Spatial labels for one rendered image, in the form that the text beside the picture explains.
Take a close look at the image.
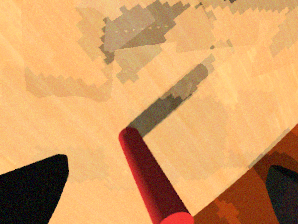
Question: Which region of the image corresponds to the red peg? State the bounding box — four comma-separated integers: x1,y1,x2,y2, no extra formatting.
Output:
118,127,194,224

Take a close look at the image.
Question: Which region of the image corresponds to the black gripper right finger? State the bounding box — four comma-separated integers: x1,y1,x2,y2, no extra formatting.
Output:
265,165,298,224

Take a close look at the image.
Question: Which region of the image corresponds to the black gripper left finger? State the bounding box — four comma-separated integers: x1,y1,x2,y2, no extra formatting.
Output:
0,155,69,224

